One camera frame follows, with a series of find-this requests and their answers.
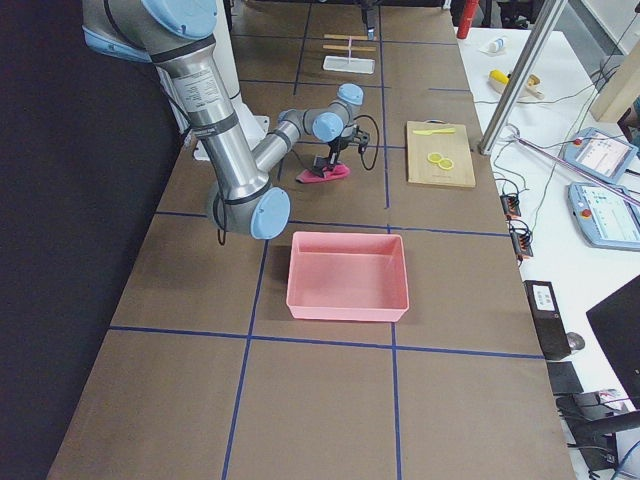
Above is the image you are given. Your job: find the white tube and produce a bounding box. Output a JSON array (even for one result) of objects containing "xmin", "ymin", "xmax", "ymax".
[{"xmin": 480, "ymin": 37, "xmax": 507, "ymax": 55}]

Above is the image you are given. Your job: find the black monitor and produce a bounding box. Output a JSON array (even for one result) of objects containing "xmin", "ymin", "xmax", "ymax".
[{"xmin": 586, "ymin": 278, "xmax": 639, "ymax": 408}]

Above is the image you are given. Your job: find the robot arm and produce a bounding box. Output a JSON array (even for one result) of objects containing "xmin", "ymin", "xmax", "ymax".
[{"xmin": 82, "ymin": 1, "xmax": 364, "ymax": 240}]

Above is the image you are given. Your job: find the wooden cutting board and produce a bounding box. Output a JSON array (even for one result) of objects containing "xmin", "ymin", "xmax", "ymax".
[{"xmin": 406, "ymin": 121, "xmax": 476, "ymax": 189}]

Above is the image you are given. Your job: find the teach pendant tablet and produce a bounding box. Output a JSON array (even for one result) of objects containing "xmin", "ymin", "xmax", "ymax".
[
  {"xmin": 561, "ymin": 127, "xmax": 638, "ymax": 184},
  {"xmin": 567, "ymin": 182, "xmax": 639, "ymax": 251}
]

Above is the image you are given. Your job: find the pink plastic bin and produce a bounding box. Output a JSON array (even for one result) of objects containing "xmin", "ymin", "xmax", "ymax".
[{"xmin": 286, "ymin": 231, "xmax": 409, "ymax": 322}]

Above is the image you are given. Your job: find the white rack tray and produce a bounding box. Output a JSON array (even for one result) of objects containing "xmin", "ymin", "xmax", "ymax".
[{"xmin": 322, "ymin": 55, "xmax": 375, "ymax": 75}]

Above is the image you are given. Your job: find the pink sponge cloth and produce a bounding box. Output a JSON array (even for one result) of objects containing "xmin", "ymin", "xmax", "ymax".
[{"xmin": 296, "ymin": 164, "xmax": 351, "ymax": 184}]

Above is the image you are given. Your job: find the lemon slice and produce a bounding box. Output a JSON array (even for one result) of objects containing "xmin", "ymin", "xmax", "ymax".
[
  {"xmin": 427, "ymin": 152, "xmax": 442, "ymax": 164},
  {"xmin": 437, "ymin": 158, "xmax": 454, "ymax": 171}
]

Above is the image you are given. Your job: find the red bottle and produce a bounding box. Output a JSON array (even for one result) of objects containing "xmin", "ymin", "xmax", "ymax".
[{"xmin": 456, "ymin": 0, "xmax": 478, "ymax": 40}]

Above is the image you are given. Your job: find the yellow plastic knife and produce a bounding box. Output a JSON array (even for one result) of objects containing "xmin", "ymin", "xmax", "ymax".
[{"xmin": 412, "ymin": 127, "xmax": 456, "ymax": 136}]

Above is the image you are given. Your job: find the wooden rack rod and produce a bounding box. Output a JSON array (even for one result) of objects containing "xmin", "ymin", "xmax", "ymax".
[
  {"xmin": 322, "ymin": 44, "xmax": 377, "ymax": 52},
  {"xmin": 323, "ymin": 33, "xmax": 377, "ymax": 41}
]

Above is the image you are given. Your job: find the aluminium frame post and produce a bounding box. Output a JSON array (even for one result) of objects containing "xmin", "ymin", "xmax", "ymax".
[{"xmin": 478, "ymin": 0, "xmax": 568, "ymax": 155}]

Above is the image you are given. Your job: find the long grabber stick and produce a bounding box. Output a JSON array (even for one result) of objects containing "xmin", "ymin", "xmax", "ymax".
[{"xmin": 514, "ymin": 136, "xmax": 640, "ymax": 207}]

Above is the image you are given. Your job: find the wooden dustpan with brush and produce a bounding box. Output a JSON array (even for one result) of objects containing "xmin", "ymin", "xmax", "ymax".
[{"xmin": 488, "ymin": 69, "xmax": 546, "ymax": 103}]

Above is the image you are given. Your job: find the black box device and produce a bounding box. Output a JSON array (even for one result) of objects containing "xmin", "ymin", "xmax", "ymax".
[{"xmin": 523, "ymin": 280, "xmax": 571, "ymax": 361}]

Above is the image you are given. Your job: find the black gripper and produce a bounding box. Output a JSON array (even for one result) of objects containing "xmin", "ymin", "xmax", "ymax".
[{"xmin": 312, "ymin": 9, "xmax": 376, "ymax": 171}]

